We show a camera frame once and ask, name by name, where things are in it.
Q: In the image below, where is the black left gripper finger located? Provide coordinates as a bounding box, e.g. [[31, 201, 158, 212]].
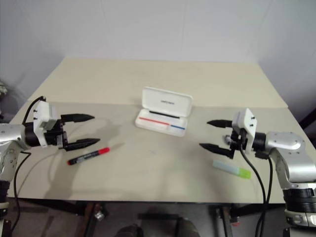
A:
[[61, 113, 96, 124], [65, 138, 101, 152]]

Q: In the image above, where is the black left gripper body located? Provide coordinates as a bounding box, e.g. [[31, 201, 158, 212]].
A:
[[44, 118, 69, 151]]

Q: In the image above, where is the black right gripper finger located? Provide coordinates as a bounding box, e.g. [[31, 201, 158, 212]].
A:
[[199, 143, 236, 160], [206, 119, 234, 129]]

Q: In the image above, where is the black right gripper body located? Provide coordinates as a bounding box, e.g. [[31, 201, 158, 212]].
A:
[[223, 128, 248, 152]]

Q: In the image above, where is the red and black marker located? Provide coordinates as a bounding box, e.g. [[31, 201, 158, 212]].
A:
[[67, 147, 111, 166]]

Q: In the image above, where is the white hinged pencil case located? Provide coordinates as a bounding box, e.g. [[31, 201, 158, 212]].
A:
[[134, 86, 194, 137]]

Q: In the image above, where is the thin black pen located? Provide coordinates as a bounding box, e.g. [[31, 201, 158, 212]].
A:
[[149, 111, 181, 120]]

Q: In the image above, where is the dark clutter beside table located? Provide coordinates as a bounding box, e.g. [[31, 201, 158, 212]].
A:
[[0, 78, 9, 117]]

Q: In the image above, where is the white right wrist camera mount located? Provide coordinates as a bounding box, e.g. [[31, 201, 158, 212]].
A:
[[232, 107, 258, 151]]

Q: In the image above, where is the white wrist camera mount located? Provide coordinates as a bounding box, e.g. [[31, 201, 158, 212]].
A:
[[32, 100, 59, 149], [232, 107, 258, 151]]

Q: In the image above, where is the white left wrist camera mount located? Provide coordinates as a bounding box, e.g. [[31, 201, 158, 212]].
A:
[[32, 100, 59, 149]]

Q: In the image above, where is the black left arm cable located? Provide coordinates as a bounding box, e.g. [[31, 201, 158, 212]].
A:
[[9, 95, 48, 233]]

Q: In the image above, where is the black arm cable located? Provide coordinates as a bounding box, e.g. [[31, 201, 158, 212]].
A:
[[239, 147, 274, 237], [9, 95, 48, 233]]

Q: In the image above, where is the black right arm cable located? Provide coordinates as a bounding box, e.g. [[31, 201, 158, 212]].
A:
[[239, 147, 274, 237]]

